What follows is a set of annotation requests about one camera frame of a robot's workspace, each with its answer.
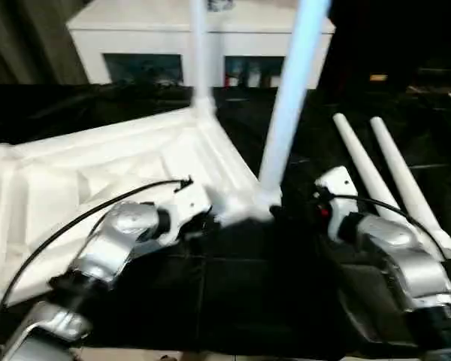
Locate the white cabinet with glass doors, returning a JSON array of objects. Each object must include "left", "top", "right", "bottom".
[{"left": 65, "top": 0, "right": 335, "bottom": 89}]

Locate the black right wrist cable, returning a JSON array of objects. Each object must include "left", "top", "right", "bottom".
[{"left": 322, "top": 193, "right": 446, "bottom": 260}]

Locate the black speaker with yellow label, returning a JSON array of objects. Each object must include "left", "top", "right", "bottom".
[{"left": 322, "top": 0, "right": 451, "bottom": 95}]

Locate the white plastic table top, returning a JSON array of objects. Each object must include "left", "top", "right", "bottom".
[{"left": 0, "top": 101, "right": 283, "bottom": 328}]

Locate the grey curtain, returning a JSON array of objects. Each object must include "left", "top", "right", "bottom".
[{"left": 0, "top": 0, "right": 89, "bottom": 86}]

